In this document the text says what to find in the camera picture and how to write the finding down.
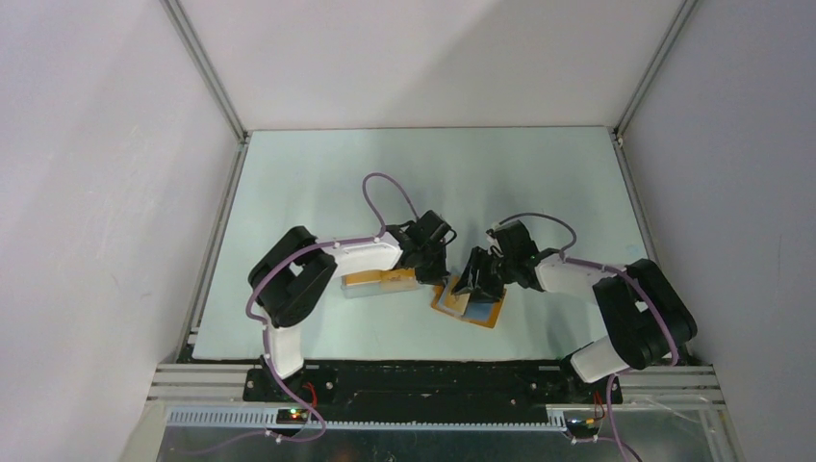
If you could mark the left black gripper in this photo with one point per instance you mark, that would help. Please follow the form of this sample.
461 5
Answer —
439 274

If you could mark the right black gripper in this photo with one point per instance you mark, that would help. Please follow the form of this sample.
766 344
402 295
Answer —
484 290

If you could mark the orange card holder wallet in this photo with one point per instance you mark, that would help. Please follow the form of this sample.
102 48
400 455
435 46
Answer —
481 314

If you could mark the gold credit card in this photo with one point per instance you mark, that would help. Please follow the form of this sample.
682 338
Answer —
452 304
383 280

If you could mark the clear plastic card box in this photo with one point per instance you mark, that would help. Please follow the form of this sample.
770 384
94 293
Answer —
359 293

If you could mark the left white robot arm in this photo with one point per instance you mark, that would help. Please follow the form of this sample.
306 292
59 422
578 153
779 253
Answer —
289 281

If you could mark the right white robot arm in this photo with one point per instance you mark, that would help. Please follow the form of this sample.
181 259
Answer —
644 317

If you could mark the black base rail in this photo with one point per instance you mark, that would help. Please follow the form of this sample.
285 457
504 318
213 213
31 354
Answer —
519 391

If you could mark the right aluminium frame post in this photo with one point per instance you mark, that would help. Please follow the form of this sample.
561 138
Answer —
662 25

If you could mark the aluminium frame post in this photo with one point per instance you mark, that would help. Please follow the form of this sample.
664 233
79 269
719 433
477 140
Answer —
182 23
662 25

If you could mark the grey slotted cable duct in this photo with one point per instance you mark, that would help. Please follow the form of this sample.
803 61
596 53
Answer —
272 419

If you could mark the left aluminium frame post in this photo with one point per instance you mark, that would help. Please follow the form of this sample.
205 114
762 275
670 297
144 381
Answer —
182 23

